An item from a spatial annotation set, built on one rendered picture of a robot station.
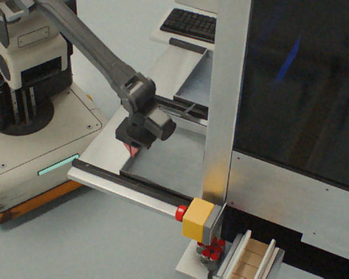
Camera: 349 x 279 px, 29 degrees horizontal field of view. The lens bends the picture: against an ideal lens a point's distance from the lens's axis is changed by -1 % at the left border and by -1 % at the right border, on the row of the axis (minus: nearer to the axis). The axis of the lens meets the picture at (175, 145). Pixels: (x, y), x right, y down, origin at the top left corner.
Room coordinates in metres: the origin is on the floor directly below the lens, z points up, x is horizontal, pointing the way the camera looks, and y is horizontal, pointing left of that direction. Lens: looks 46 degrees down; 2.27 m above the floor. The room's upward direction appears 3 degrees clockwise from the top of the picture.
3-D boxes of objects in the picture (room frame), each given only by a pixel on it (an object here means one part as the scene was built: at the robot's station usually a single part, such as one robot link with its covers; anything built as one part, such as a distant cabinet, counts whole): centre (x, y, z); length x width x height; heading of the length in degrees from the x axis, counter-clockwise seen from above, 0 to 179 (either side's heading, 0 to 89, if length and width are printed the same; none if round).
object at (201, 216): (1.00, -0.07, 1.00); 0.08 x 0.07 x 0.07; 67
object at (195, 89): (1.59, -0.19, 0.90); 0.34 x 0.26 x 0.04; 67
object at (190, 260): (0.97, -0.10, 0.87); 0.14 x 0.13 x 0.02; 67
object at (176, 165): (1.28, -0.06, 0.90); 0.34 x 0.26 x 0.04; 67
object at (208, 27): (2.01, -0.13, 0.82); 0.40 x 0.14 x 0.02; 70
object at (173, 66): (1.46, -0.06, 0.87); 0.70 x 0.48 x 0.02; 157
